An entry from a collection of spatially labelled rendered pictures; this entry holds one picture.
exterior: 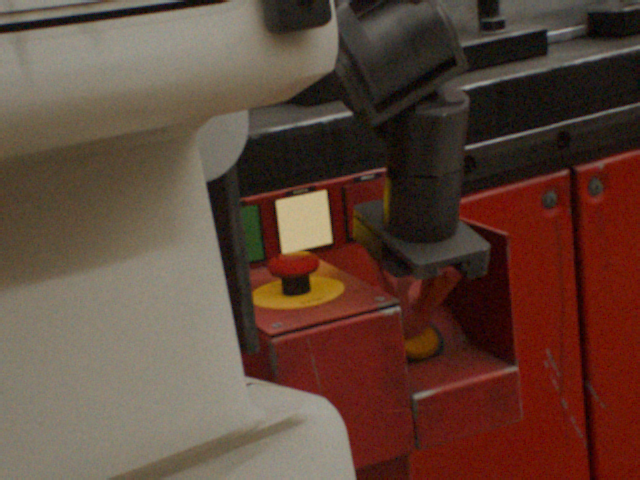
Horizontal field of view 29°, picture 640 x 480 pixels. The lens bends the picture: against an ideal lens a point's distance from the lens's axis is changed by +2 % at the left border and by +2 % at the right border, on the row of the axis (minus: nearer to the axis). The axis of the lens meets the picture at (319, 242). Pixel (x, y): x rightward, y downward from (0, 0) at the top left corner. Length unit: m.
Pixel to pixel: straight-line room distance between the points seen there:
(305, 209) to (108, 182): 0.67
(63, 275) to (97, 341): 0.02
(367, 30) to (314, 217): 0.23
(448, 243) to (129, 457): 0.59
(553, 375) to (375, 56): 0.60
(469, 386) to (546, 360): 0.40
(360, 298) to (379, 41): 0.19
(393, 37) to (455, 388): 0.27
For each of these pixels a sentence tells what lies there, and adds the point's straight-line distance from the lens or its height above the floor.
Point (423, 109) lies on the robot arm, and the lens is 0.88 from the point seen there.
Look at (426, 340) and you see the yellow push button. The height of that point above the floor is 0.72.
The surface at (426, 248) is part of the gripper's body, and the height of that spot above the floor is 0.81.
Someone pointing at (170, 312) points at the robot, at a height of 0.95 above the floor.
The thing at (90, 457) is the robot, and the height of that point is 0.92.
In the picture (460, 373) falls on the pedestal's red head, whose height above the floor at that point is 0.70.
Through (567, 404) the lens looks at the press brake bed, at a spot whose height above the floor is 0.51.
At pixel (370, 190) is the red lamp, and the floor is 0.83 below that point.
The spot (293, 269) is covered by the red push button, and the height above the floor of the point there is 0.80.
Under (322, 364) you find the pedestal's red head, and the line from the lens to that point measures 0.88.
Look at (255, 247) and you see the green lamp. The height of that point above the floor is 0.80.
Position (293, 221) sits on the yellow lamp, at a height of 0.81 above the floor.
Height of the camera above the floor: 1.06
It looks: 15 degrees down
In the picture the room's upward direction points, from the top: 7 degrees counter-clockwise
